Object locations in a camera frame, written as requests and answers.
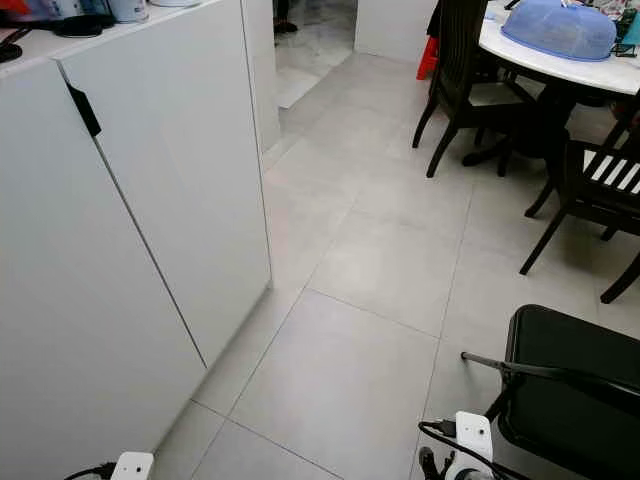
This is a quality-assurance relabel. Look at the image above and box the dark wooden slatted chair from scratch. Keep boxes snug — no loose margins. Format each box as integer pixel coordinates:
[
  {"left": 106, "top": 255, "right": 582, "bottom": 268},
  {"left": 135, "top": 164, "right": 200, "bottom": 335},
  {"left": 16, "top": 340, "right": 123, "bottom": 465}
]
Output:
[{"left": 520, "top": 95, "right": 640, "bottom": 306}]

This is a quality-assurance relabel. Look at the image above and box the black cabinet door handle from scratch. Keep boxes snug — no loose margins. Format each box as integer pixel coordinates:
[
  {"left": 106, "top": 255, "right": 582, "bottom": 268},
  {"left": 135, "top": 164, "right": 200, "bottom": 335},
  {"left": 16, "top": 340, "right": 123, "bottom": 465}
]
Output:
[{"left": 65, "top": 83, "right": 103, "bottom": 139}]

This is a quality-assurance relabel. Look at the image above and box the black shoe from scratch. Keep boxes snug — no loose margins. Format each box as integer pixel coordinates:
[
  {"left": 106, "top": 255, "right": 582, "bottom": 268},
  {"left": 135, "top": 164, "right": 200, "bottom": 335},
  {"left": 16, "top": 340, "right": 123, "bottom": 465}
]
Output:
[{"left": 273, "top": 0, "right": 299, "bottom": 34}]

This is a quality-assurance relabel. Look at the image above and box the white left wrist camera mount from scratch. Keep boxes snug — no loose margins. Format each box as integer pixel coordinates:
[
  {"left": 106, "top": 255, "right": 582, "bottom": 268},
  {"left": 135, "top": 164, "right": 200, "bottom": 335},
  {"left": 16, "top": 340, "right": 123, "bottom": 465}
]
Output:
[{"left": 112, "top": 452, "right": 155, "bottom": 480}]

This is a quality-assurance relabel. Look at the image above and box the white cabinet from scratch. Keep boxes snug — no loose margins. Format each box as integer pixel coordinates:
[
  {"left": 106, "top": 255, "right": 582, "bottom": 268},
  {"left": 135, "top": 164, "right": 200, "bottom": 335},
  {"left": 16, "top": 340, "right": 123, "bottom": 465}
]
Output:
[{"left": 0, "top": 0, "right": 274, "bottom": 480}]

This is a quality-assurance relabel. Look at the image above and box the black round lid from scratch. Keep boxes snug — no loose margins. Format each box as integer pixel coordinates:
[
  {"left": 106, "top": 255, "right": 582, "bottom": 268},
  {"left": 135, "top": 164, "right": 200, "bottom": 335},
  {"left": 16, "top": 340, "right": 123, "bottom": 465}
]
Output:
[{"left": 52, "top": 14, "right": 107, "bottom": 40}]

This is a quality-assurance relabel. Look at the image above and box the white round dining table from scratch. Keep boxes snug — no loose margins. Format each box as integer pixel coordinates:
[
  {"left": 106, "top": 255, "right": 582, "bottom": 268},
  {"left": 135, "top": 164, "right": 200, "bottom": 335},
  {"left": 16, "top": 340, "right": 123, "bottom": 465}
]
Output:
[{"left": 460, "top": 0, "right": 640, "bottom": 169}]

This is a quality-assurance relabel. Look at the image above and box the white jar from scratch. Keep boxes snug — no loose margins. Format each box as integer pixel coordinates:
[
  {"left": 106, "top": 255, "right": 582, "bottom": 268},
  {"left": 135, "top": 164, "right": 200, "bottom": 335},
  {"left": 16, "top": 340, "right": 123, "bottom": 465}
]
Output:
[{"left": 108, "top": 0, "right": 150, "bottom": 24}]

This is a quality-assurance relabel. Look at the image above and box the red plastic stool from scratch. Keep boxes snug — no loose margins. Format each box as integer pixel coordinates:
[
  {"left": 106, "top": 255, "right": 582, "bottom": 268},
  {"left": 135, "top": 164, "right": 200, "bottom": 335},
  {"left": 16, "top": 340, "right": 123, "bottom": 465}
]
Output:
[{"left": 417, "top": 35, "right": 442, "bottom": 82}]

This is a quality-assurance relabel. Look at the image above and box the dark wooden dining chair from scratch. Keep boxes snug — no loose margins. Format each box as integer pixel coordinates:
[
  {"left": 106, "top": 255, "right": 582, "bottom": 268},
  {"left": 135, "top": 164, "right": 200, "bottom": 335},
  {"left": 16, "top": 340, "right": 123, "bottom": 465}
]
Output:
[{"left": 412, "top": 0, "right": 539, "bottom": 179}]

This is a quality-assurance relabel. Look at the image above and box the blue mesh food cover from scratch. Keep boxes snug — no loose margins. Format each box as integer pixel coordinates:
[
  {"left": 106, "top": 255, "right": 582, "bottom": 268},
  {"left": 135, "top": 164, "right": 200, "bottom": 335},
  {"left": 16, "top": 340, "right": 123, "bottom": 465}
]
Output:
[{"left": 500, "top": 0, "right": 620, "bottom": 63}]

